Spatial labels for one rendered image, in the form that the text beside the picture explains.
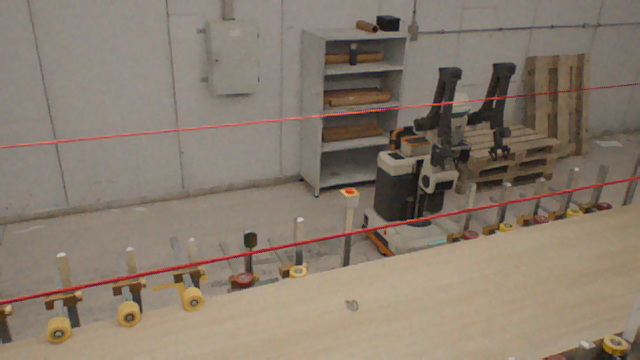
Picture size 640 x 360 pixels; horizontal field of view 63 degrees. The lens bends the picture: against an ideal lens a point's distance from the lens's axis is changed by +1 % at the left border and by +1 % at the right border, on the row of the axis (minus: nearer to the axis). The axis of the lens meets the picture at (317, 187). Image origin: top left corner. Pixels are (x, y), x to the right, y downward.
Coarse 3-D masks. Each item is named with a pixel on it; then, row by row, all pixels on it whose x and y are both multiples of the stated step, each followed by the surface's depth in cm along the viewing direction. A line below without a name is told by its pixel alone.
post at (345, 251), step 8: (344, 208) 250; (352, 208) 249; (344, 216) 252; (352, 216) 251; (344, 224) 253; (352, 224) 253; (344, 232) 254; (344, 240) 256; (344, 248) 258; (344, 256) 260; (344, 264) 262
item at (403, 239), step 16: (368, 208) 434; (368, 224) 431; (384, 224) 411; (416, 224) 414; (432, 224) 412; (448, 224) 413; (384, 240) 409; (400, 240) 390; (416, 240) 390; (432, 240) 393
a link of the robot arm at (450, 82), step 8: (448, 72) 313; (448, 80) 316; (456, 80) 317; (448, 88) 320; (448, 96) 321; (448, 104) 323; (448, 112) 326; (440, 120) 331; (448, 120) 328; (440, 128) 332; (448, 128) 332
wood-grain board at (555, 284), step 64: (448, 256) 257; (512, 256) 260; (576, 256) 262; (192, 320) 208; (256, 320) 209; (320, 320) 211; (384, 320) 212; (448, 320) 214; (512, 320) 215; (576, 320) 217
